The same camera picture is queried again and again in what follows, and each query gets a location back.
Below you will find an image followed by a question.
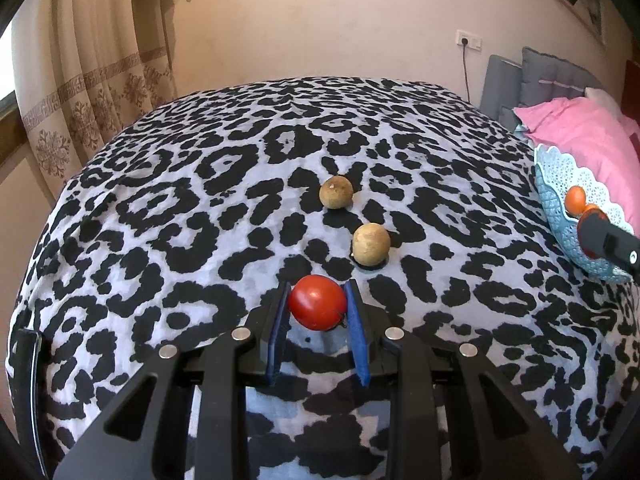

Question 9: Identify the large orange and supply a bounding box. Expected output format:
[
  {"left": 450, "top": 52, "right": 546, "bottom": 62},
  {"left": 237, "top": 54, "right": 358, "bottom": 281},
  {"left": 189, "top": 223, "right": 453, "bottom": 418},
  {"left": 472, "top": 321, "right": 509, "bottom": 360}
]
[{"left": 564, "top": 185, "right": 587, "bottom": 218}]

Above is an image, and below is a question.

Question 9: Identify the light blue lattice fruit basket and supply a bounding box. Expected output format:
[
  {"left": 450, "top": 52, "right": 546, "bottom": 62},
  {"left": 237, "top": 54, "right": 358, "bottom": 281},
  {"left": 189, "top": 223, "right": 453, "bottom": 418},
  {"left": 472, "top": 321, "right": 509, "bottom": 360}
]
[{"left": 534, "top": 144, "right": 634, "bottom": 284}]

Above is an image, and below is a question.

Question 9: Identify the large red tomato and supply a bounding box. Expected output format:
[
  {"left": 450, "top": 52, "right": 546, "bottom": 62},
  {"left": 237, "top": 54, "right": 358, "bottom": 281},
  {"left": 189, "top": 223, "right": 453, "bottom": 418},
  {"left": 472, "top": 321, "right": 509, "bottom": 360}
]
[{"left": 288, "top": 275, "right": 347, "bottom": 332}]

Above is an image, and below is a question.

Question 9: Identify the brown round fruit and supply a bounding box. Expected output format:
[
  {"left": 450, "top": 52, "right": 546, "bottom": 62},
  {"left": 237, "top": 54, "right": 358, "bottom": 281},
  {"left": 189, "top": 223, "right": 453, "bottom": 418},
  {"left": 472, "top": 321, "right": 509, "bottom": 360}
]
[
  {"left": 319, "top": 176, "right": 354, "bottom": 210},
  {"left": 352, "top": 223, "right": 390, "bottom": 266}
]

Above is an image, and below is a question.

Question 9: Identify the pink blanket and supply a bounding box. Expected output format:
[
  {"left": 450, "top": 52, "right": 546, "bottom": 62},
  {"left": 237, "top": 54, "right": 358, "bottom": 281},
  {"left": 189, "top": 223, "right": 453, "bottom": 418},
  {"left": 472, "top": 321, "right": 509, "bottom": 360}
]
[{"left": 513, "top": 98, "right": 639, "bottom": 232}]

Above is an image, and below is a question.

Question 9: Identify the white pillow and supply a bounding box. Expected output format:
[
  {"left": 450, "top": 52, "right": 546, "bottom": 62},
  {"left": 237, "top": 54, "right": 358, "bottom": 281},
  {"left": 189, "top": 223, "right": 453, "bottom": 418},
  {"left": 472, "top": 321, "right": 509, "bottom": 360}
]
[{"left": 585, "top": 87, "right": 623, "bottom": 120}]

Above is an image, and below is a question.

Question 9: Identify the leopard print table cloth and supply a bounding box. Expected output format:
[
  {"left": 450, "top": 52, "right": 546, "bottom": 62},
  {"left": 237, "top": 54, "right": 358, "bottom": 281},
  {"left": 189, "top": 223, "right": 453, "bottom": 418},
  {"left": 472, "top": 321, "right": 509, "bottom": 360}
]
[{"left": 11, "top": 77, "right": 639, "bottom": 476}]

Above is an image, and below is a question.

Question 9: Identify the beige patterned curtain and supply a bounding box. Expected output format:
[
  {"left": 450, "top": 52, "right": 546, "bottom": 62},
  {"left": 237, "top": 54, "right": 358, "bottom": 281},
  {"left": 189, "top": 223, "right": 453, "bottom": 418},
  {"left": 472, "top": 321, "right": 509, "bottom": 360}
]
[{"left": 12, "top": 0, "right": 177, "bottom": 196}]

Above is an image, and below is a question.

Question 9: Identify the white wall socket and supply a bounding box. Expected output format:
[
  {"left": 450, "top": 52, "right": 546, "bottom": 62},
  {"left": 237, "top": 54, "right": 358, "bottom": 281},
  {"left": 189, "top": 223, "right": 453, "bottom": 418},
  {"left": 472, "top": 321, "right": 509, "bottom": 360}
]
[{"left": 456, "top": 29, "right": 483, "bottom": 52}]

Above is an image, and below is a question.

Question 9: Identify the black power cable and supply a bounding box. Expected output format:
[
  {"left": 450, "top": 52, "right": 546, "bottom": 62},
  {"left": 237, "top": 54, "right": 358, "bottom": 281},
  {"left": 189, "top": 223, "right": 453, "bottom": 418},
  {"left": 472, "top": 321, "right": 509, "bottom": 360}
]
[{"left": 460, "top": 40, "right": 472, "bottom": 104}]

